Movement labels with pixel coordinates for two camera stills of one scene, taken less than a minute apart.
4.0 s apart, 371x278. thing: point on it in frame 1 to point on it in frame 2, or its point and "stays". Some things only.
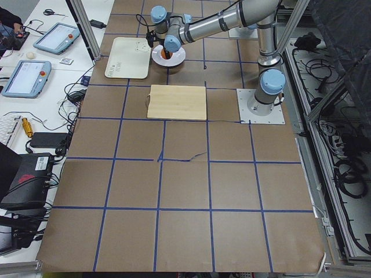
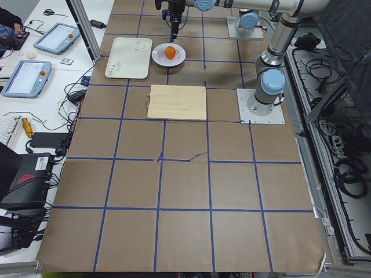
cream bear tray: (129, 58) stays
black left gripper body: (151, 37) to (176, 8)
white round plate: (177, 58) stays
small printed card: (66, 61) stays
